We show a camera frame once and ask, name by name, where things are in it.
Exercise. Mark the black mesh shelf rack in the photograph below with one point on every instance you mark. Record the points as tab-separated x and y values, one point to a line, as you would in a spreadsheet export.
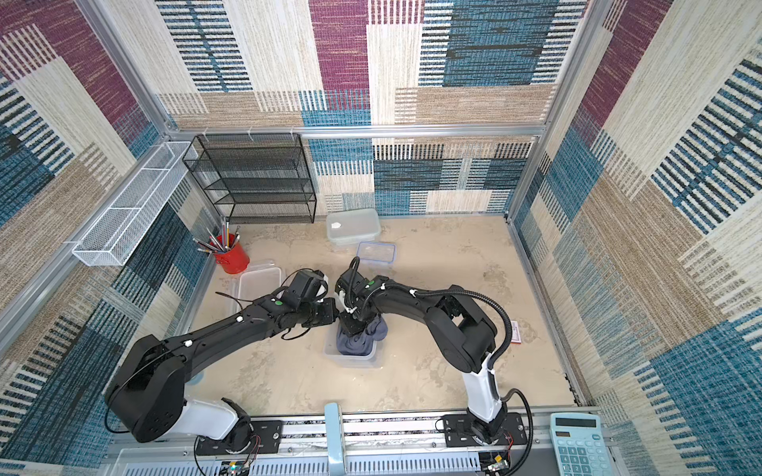
254	178

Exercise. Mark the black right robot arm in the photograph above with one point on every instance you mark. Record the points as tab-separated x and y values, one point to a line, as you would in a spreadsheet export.
471	331

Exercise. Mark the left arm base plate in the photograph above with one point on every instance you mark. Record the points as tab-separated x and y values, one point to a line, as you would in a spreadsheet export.
247	438

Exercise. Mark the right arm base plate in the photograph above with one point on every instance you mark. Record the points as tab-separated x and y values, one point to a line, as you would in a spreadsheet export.
463	430

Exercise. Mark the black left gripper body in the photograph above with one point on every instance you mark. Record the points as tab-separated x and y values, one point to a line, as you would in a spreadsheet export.
319	314

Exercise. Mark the red pen cup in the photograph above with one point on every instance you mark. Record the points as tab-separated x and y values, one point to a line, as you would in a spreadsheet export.
235	260

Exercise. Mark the clear lunch box lid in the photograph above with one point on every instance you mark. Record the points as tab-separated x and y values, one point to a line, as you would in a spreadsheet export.
257	280

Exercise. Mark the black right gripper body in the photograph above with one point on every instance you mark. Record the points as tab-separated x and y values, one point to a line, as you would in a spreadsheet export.
356	309

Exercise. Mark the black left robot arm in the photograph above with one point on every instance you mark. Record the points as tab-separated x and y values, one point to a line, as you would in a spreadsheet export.
147	393

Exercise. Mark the light blue calculator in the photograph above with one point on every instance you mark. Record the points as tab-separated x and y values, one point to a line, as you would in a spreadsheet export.
579	445

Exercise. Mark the large clear plastic lunch box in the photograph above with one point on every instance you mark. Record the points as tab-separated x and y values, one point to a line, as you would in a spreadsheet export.
373	360

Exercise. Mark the dark blue cloth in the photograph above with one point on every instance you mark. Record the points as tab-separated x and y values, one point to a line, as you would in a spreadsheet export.
361	344

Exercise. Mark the white mesh wall basket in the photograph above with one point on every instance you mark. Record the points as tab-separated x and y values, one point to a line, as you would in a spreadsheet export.
118	231

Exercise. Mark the small blue-rimmed lunch box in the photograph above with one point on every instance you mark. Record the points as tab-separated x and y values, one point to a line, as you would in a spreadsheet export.
378	254

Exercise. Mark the aluminium front rail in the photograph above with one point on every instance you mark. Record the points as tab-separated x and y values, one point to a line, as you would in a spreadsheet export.
375	444

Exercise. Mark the light blue rail clamp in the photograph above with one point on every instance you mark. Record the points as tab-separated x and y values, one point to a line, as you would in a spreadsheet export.
334	431

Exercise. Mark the small red white card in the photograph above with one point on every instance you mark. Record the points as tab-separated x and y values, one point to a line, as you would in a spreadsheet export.
516	335

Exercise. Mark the lidded green-tinted lunch box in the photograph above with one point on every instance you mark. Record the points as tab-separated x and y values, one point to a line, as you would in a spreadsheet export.
352	227

